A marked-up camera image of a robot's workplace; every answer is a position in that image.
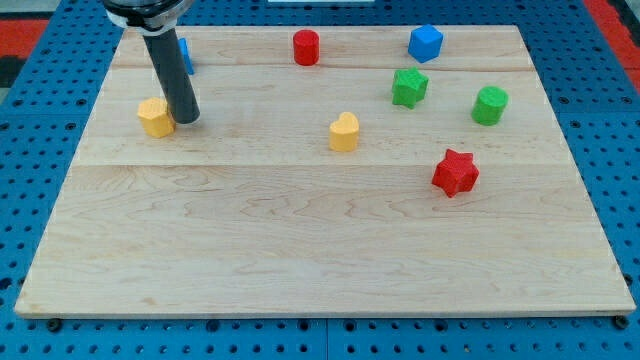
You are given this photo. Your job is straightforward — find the blue block behind rod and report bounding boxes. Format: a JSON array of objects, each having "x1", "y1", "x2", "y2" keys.
[{"x1": 178, "y1": 38, "x2": 195, "y2": 75}]

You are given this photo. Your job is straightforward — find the red cylinder block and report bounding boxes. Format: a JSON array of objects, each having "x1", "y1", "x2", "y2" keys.
[{"x1": 293, "y1": 29, "x2": 320, "y2": 66}]

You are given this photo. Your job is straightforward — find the wooden board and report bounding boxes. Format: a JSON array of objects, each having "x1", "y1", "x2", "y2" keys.
[{"x1": 15, "y1": 25, "x2": 636, "y2": 319}]

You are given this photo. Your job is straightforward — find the blue cube block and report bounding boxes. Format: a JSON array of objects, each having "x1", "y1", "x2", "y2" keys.
[{"x1": 408, "y1": 24, "x2": 444, "y2": 63}]

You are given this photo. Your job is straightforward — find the yellow hexagon block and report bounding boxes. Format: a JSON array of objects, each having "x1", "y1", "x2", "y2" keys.
[{"x1": 137, "y1": 97, "x2": 176, "y2": 138}]

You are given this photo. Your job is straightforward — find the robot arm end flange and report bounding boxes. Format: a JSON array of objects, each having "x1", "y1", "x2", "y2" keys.
[{"x1": 102, "y1": 0, "x2": 195, "y2": 36}]

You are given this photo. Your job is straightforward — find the red star block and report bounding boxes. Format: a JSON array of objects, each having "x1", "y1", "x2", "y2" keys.
[{"x1": 431, "y1": 149, "x2": 480, "y2": 198}]

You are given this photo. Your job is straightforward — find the green cylinder block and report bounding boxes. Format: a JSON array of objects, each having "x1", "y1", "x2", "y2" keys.
[{"x1": 471, "y1": 86, "x2": 509, "y2": 126}]

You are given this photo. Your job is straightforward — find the yellow heart block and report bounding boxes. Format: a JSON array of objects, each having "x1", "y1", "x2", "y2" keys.
[{"x1": 329, "y1": 112, "x2": 359, "y2": 152}]

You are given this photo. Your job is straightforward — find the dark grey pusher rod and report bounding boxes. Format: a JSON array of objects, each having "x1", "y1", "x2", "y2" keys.
[{"x1": 143, "y1": 28, "x2": 200, "y2": 124}]

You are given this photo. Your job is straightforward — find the green star block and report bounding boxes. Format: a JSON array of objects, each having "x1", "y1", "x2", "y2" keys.
[{"x1": 392, "y1": 67, "x2": 429, "y2": 109}]

